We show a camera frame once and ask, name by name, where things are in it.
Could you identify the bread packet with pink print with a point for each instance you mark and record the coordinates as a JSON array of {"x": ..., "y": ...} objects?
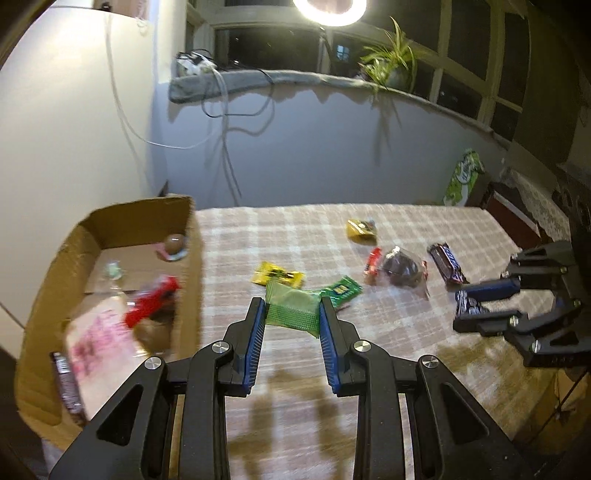
[{"x": 97, "y": 341}]

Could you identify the small yellow packet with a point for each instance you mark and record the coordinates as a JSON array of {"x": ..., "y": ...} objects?
[{"x": 277, "y": 275}]

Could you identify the white power strip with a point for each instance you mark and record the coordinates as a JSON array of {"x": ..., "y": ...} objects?
[{"x": 196, "y": 64}]

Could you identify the clear bag of dark snacks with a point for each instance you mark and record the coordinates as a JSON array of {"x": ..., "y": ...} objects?
[{"x": 402, "y": 270}]

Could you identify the red stick packet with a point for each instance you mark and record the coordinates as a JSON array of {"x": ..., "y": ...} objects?
[{"x": 373, "y": 261}]

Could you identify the black light stand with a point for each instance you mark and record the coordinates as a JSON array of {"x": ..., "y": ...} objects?
[{"x": 322, "y": 46}]

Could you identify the small brown chocolate bar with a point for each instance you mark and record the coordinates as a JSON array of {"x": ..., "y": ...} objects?
[{"x": 64, "y": 383}]

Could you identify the brown chocolate ball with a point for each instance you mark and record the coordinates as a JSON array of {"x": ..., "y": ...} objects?
[{"x": 174, "y": 243}]

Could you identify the light green packet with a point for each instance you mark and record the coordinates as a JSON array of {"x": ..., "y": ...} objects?
[{"x": 293, "y": 307}]

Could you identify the dark green packet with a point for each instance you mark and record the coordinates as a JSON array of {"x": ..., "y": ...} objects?
[{"x": 342, "y": 290}]

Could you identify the large brown chocolate bar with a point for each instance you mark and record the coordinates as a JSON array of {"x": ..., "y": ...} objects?
[{"x": 445, "y": 263}]

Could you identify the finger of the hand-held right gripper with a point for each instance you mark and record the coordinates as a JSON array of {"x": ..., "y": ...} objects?
[
  {"x": 485, "y": 323},
  {"x": 489, "y": 290}
]

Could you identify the small dark chocolate packet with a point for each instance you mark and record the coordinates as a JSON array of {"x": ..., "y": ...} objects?
[{"x": 467, "y": 305}]

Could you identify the green white carton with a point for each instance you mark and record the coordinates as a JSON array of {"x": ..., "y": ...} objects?
[{"x": 461, "y": 180}]

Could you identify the grey windowsill cloth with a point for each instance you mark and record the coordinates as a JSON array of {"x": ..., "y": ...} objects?
[{"x": 194, "y": 87}]

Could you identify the white window frame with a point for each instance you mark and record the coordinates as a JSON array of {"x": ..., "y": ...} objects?
[{"x": 203, "y": 18}]

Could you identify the yellow foil snack packet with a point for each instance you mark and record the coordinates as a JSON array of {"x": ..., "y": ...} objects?
[{"x": 361, "y": 230}]

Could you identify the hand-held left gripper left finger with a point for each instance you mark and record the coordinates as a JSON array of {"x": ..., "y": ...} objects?
[{"x": 254, "y": 346}]

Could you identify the white cabinet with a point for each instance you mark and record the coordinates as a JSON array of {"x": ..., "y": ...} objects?
[{"x": 69, "y": 115}]

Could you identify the potted spider plant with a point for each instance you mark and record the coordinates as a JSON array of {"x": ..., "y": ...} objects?
[{"x": 385, "y": 57}]

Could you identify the pale green candy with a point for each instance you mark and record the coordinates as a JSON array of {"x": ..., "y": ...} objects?
[{"x": 113, "y": 271}]

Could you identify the white lace tablecloth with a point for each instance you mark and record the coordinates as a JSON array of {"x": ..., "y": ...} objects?
[{"x": 540, "y": 203}]

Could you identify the cardboard box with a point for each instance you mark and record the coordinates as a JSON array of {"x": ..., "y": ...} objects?
[{"x": 55, "y": 286}]

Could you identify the red snack packet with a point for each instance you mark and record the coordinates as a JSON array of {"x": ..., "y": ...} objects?
[{"x": 154, "y": 295}]

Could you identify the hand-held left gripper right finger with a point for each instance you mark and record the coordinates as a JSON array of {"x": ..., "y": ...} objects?
[{"x": 330, "y": 346}]

